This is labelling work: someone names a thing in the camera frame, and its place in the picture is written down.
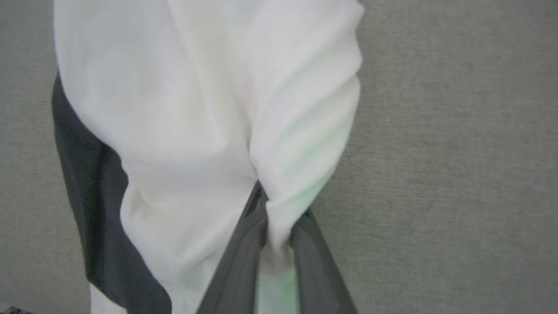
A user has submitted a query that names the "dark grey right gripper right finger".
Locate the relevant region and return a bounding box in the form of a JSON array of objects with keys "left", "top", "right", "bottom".
[{"left": 289, "top": 208, "right": 359, "bottom": 314}]

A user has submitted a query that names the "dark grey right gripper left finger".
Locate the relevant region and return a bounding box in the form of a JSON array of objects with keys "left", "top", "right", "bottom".
[{"left": 195, "top": 181, "right": 269, "bottom": 314}]

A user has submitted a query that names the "white and black cartoon shirt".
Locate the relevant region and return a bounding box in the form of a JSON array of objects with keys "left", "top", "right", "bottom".
[{"left": 51, "top": 0, "right": 365, "bottom": 314}]

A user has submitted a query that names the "grey fabric sofa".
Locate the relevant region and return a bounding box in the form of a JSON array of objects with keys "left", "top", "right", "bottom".
[{"left": 0, "top": 0, "right": 558, "bottom": 314}]

